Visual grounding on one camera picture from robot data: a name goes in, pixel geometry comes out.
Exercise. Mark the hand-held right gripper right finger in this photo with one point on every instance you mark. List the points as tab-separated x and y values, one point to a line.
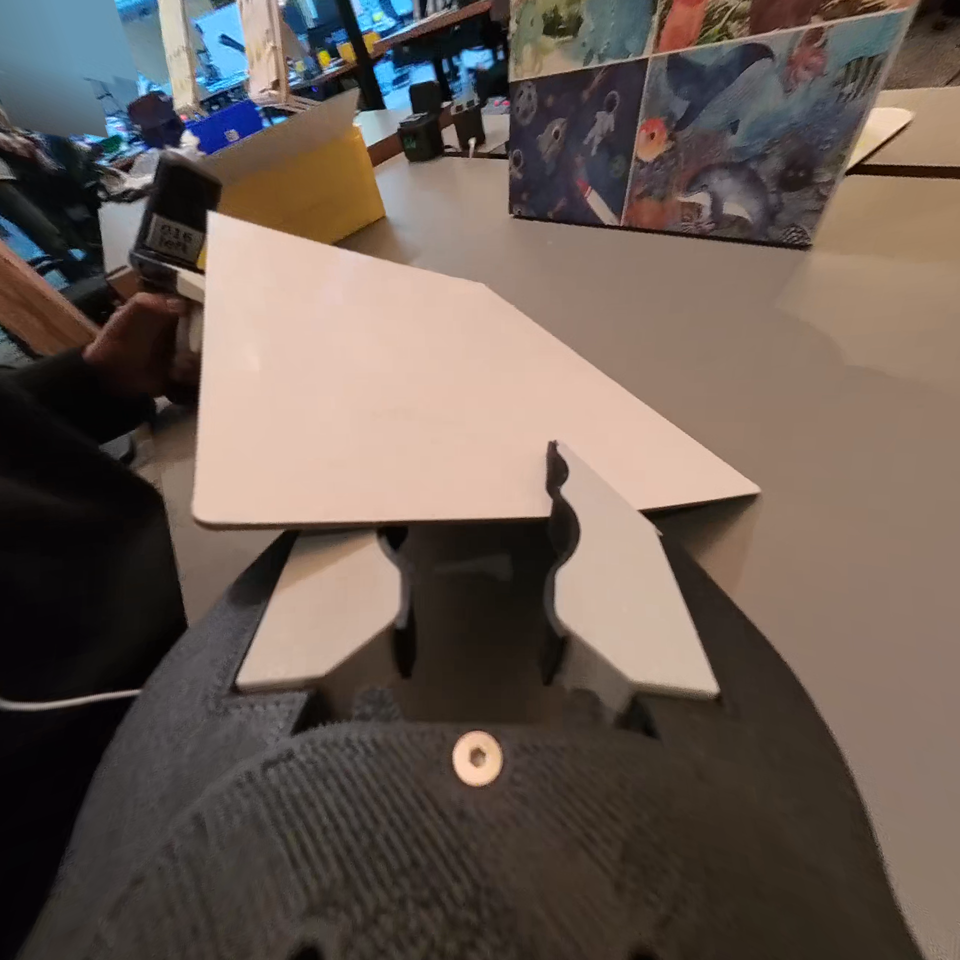
630	600

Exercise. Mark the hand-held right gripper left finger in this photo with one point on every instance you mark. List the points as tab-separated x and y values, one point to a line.
322	607

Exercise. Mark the red and blue jigsaw puzzle board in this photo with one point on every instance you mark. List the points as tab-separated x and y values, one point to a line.
412	375

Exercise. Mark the person's left forearm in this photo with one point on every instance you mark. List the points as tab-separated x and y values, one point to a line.
67	397

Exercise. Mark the person's left hand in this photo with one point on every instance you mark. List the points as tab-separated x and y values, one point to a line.
142	345

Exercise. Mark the blue plastic bin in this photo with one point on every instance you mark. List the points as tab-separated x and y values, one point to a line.
225	127

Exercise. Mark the large yellow box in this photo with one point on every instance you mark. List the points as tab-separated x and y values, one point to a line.
315	195

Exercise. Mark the wooden board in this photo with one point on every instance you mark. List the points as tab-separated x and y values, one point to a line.
37	307

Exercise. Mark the black pole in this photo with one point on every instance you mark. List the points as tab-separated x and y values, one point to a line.
360	52

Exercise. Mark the black power adapter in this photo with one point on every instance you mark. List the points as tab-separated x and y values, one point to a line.
469	120
420	139
425	96

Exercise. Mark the printed picture puzzle box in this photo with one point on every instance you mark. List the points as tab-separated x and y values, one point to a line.
712	135

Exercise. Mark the pale wooden post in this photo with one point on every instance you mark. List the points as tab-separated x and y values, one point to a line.
180	60
264	52

